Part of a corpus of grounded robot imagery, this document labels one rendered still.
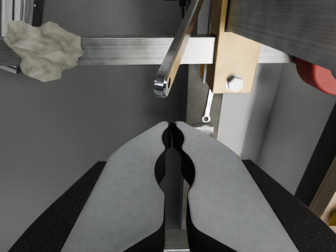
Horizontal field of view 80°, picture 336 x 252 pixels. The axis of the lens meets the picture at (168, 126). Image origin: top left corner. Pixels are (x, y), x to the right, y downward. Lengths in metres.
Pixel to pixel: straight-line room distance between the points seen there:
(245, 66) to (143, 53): 0.12
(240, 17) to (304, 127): 0.34
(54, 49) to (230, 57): 0.20
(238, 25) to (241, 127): 0.43
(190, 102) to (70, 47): 0.27
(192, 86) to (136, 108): 0.83
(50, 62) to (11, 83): 1.19
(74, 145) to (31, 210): 0.84
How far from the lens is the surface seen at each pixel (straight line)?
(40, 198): 2.00
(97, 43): 0.26
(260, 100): 0.59
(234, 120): 0.59
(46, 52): 0.27
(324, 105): 0.46
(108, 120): 1.32
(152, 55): 0.25
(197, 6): 0.18
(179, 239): 0.32
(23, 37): 0.28
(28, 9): 1.08
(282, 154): 0.57
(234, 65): 0.26
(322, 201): 0.43
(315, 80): 0.26
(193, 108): 0.46
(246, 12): 0.20
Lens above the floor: 1.11
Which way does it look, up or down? 60 degrees down
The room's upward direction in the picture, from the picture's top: 179 degrees clockwise
